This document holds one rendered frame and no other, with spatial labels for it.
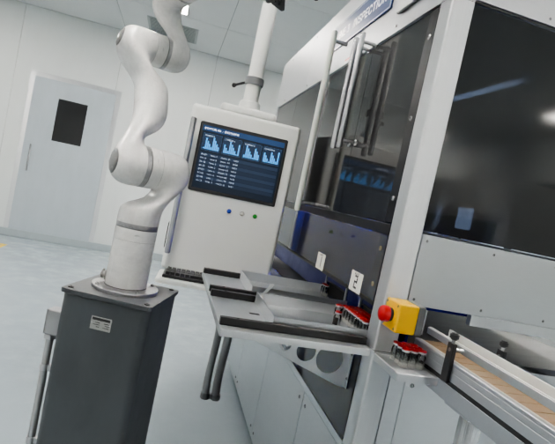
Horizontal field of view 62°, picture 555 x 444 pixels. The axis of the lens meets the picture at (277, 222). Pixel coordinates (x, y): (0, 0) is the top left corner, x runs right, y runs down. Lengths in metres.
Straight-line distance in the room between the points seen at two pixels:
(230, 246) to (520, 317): 1.22
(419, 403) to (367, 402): 0.15
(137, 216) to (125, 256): 0.12
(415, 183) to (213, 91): 5.69
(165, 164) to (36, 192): 5.54
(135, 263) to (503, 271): 1.02
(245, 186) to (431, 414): 1.22
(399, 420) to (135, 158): 1.01
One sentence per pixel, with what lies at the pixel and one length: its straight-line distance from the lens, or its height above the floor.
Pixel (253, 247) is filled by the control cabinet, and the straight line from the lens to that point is 2.14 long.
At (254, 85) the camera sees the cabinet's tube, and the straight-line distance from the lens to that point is 2.22.
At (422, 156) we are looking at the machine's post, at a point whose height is 1.40.
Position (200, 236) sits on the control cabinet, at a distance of 2.12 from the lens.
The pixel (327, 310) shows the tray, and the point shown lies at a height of 0.89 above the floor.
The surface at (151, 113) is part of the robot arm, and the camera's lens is 1.42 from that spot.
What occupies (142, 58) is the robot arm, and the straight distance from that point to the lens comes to 1.49.
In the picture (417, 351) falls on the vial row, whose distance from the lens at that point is 1.21.
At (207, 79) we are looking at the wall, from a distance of 6.79.
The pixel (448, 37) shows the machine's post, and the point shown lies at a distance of 1.32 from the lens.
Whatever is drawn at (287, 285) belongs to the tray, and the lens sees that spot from 1.84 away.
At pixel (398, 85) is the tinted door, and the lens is 1.48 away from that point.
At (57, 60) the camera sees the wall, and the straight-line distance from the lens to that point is 6.95.
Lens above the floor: 1.22
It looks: 3 degrees down
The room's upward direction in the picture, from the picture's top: 12 degrees clockwise
